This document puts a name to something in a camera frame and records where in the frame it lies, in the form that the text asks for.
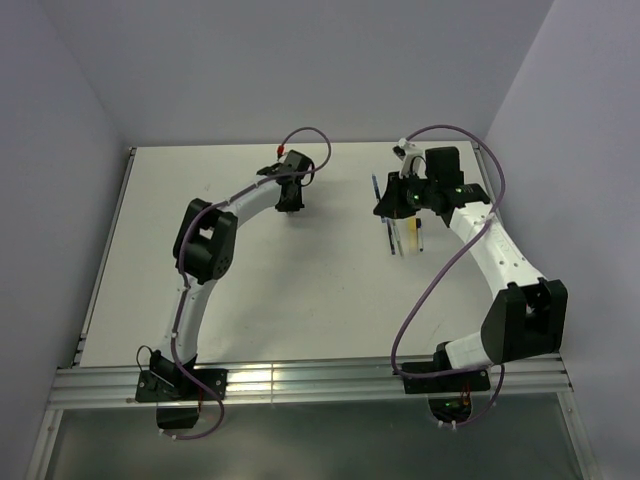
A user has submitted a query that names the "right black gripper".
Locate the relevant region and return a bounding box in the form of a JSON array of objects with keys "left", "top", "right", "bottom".
[{"left": 374, "top": 169, "right": 438, "bottom": 219}]

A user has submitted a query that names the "yellow highlighter pen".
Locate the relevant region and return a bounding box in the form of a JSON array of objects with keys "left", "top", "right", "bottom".
[{"left": 407, "top": 217, "right": 419, "bottom": 254}]

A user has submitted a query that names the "thin white pen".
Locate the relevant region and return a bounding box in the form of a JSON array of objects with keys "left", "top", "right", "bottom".
[{"left": 416, "top": 218, "right": 424, "bottom": 252}]

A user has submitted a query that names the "blue barrel pen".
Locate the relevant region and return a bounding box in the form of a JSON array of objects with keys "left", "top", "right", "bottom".
[{"left": 371, "top": 173, "right": 381, "bottom": 202}]

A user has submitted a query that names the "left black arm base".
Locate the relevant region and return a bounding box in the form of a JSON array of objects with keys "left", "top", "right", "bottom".
[{"left": 135, "top": 370, "right": 214, "bottom": 430}]

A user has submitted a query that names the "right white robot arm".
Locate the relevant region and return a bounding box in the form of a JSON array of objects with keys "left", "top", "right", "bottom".
[{"left": 374, "top": 139, "right": 568, "bottom": 390}]

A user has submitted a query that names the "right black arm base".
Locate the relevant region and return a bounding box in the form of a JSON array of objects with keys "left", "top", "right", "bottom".
[{"left": 401, "top": 361, "right": 491, "bottom": 430}]

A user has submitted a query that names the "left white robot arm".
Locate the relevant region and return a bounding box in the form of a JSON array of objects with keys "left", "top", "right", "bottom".
[{"left": 149, "top": 148, "right": 315, "bottom": 399}]

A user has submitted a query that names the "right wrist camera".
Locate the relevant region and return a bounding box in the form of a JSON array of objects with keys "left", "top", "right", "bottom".
[{"left": 392, "top": 138, "right": 424, "bottom": 178}]

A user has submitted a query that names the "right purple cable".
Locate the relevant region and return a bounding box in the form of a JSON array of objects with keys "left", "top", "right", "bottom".
[{"left": 390, "top": 123, "right": 506, "bottom": 427}]

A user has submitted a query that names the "aluminium rail frame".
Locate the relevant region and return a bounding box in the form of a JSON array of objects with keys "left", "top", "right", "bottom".
[{"left": 27, "top": 142, "right": 601, "bottom": 479}]

